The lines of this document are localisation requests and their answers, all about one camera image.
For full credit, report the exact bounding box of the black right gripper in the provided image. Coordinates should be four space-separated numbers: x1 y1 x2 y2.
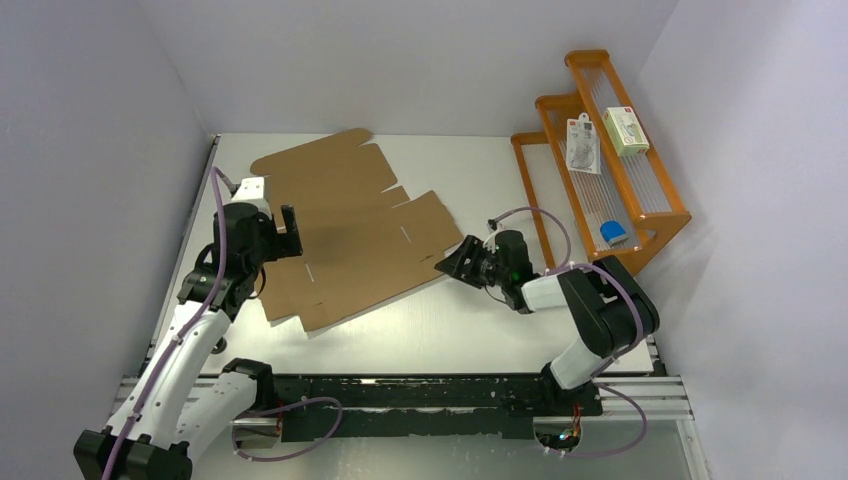
434 234 509 289

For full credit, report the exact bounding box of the brown cardboard box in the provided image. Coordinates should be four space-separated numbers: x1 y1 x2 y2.
250 128 464 331

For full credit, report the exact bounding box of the orange wooden tiered rack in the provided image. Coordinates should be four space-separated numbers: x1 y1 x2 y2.
510 49 691 274

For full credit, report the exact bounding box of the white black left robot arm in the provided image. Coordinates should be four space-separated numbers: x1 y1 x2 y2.
73 201 303 479

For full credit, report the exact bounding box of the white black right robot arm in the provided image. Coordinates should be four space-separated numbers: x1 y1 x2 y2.
435 230 660 415

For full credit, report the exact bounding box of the white green product box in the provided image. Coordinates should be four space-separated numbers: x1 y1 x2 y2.
602 106 650 157

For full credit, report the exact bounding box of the blue small object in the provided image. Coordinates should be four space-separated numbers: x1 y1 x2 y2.
599 220 630 246

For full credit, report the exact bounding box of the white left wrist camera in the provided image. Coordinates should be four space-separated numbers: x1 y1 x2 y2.
231 176 273 219

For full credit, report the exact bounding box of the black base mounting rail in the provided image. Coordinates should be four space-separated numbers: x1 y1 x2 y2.
275 373 603 442

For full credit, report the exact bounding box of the clear packaged cable bag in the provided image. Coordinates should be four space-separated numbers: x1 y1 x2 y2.
565 112 600 175

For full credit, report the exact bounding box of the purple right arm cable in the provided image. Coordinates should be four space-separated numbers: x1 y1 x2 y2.
486 206 649 460

